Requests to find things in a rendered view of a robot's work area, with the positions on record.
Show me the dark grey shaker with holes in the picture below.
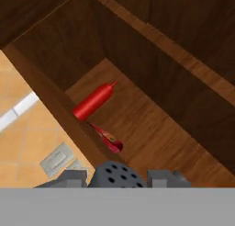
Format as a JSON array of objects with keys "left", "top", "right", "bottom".
[{"left": 87, "top": 161, "right": 148, "bottom": 188}]

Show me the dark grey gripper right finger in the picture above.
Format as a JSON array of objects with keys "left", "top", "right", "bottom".
[{"left": 146, "top": 169, "right": 192, "bottom": 188}]

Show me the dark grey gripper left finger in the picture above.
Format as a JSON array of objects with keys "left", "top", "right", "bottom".
[{"left": 34, "top": 169, "right": 89, "bottom": 188}]

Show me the grey wall outlet plate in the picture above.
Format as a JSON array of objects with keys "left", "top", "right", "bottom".
[{"left": 39, "top": 141, "right": 83, "bottom": 179}]

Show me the red condiment bottle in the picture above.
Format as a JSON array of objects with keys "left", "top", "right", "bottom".
[{"left": 72, "top": 81, "right": 118, "bottom": 121}]

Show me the red snack bag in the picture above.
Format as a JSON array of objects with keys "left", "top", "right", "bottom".
[{"left": 87, "top": 121, "right": 124, "bottom": 154}]

